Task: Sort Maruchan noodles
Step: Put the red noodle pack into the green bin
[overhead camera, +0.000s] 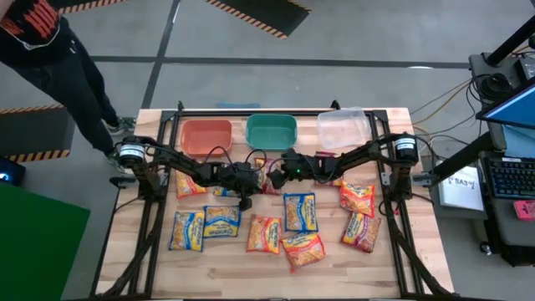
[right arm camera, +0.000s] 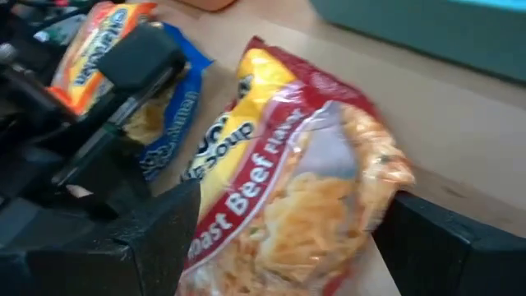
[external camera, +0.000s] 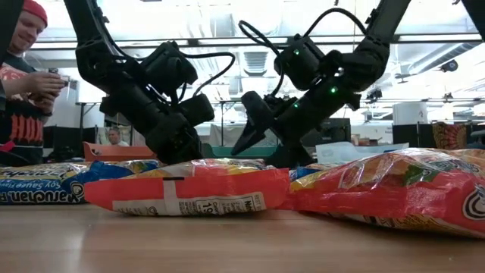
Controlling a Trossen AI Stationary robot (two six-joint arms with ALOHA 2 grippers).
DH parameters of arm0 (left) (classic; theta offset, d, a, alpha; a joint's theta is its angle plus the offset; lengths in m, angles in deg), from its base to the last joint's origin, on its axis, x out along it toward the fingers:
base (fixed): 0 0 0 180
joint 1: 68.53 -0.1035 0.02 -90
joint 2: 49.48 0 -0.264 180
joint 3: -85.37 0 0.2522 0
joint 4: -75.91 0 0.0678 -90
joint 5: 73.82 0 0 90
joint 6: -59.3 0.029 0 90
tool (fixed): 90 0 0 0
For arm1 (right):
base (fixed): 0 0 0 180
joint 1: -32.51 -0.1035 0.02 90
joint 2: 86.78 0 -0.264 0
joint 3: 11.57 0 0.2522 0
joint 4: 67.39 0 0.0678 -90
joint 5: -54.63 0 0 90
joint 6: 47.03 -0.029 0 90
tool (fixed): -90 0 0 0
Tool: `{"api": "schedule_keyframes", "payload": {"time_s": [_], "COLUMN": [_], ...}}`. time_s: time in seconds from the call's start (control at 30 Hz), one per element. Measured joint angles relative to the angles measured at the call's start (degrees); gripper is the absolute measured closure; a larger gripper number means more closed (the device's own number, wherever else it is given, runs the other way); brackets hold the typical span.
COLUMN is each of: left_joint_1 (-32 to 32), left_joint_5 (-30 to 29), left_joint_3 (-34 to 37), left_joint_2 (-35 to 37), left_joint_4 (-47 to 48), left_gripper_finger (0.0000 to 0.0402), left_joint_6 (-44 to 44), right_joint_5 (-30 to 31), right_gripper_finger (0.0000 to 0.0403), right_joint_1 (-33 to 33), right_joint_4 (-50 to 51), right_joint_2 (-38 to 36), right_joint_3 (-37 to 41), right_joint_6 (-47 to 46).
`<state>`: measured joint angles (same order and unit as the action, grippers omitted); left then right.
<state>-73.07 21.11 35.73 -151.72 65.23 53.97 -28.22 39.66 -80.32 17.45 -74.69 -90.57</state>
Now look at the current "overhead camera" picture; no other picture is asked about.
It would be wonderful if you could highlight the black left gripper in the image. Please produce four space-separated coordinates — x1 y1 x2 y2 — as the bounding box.
216 161 264 212

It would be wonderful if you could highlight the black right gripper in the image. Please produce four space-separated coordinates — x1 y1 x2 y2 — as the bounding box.
267 149 314 190

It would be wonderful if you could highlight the blue Maruchan noodle packet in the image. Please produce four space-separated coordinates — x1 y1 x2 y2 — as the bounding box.
283 191 319 233
211 186 242 198
202 204 243 239
168 210 206 253

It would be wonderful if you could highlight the orange Maruchan noodle packet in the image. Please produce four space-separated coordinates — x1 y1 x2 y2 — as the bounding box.
338 180 377 219
174 169 209 200
245 214 283 255
280 232 327 274

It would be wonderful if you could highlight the teal plastic bin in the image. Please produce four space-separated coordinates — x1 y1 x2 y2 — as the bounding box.
245 113 298 151

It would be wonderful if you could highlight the orange plastic bin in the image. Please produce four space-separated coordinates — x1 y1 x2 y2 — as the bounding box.
179 119 234 158

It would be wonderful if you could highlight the clear plastic bin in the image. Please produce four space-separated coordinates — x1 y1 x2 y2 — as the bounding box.
316 107 373 151

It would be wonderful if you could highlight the black hazard-striped floor mat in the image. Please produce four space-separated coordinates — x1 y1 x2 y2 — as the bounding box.
203 0 313 41
0 103 76 164
53 0 129 16

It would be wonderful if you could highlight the white paper sign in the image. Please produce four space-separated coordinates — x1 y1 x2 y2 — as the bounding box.
436 165 486 212

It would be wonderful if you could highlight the person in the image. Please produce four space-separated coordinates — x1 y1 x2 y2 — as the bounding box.
0 0 135 175

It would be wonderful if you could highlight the green floor mat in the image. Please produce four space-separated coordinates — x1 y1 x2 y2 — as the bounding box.
0 181 92 301

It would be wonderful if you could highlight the black backlit keyboard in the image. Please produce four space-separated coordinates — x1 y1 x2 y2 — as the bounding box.
487 156 535 201

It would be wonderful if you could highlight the grey equipment cart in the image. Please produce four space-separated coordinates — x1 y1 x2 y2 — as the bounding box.
467 52 535 268

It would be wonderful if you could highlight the monitor with blue screen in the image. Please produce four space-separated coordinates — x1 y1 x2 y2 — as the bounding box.
476 77 535 130

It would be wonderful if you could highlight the black device with blue light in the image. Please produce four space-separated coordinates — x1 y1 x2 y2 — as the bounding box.
0 156 27 188

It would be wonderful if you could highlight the black slanted pole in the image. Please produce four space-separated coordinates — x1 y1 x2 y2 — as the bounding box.
484 16 535 68

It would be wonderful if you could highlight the black metal table frame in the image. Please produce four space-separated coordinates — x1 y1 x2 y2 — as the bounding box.
89 99 459 301

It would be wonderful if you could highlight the coiled black cable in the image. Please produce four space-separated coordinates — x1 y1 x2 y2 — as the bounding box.
476 73 513 101

